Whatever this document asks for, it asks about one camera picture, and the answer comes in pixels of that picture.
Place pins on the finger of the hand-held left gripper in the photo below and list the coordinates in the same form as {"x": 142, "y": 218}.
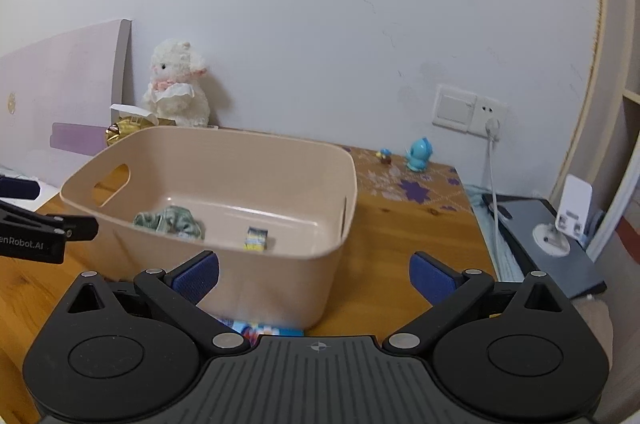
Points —
{"x": 75, "y": 226}

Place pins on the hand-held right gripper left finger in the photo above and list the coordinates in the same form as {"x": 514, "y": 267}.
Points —
{"x": 196, "y": 278}

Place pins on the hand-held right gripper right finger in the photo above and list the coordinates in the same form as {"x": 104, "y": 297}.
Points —
{"x": 434, "y": 278}

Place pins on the colourful printed packet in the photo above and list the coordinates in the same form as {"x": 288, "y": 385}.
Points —
{"x": 260, "y": 331}

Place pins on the beige plastic basket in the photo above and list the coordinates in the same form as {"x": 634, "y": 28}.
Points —
{"x": 280, "y": 289}

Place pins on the crumpled green cloth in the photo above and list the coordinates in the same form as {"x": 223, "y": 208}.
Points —
{"x": 170, "y": 221}

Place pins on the small colourful box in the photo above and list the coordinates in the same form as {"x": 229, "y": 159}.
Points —
{"x": 256, "y": 240}

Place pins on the floral table mat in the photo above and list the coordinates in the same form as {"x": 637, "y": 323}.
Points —
{"x": 425, "y": 191}

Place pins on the dark grey laptop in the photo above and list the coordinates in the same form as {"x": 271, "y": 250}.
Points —
{"x": 535, "y": 269}

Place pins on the gold wrapped gift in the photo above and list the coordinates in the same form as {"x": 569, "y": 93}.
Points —
{"x": 125, "y": 129}

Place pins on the blue toy figure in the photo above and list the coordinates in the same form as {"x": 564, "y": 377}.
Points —
{"x": 417, "y": 155}

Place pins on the white paper tag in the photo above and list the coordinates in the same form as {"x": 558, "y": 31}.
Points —
{"x": 131, "y": 110}

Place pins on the small toy figure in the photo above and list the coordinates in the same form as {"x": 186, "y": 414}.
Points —
{"x": 384, "y": 156}

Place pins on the pink headboard panel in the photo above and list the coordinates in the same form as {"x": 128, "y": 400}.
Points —
{"x": 60, "y": 94}

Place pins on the white phone stand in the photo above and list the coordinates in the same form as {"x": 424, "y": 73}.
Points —
{"x": 575, "y": 199}

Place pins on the white plush sheep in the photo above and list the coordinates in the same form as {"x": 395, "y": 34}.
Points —
{"x": 175, "y": 94}

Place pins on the white wall switch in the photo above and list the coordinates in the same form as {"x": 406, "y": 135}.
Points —
{"x": 452, "y": 108}

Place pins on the white wall socket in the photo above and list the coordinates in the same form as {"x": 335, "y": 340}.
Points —
{"x": 487, "y": 111}

